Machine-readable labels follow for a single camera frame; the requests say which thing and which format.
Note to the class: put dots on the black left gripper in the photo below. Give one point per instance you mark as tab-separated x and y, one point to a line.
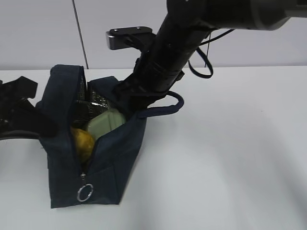
19	119

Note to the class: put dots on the yellow pear-shaped toy fruit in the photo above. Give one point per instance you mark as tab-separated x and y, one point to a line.
84	144

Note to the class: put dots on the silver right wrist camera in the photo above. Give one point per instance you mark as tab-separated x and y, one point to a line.
138	37

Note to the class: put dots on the dark blue zippered lunch bag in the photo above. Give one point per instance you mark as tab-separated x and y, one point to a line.
104	180

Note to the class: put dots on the green lidded glass food container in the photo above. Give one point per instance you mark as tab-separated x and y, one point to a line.
105	123

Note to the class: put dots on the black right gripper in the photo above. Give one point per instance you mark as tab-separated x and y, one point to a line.
151	79

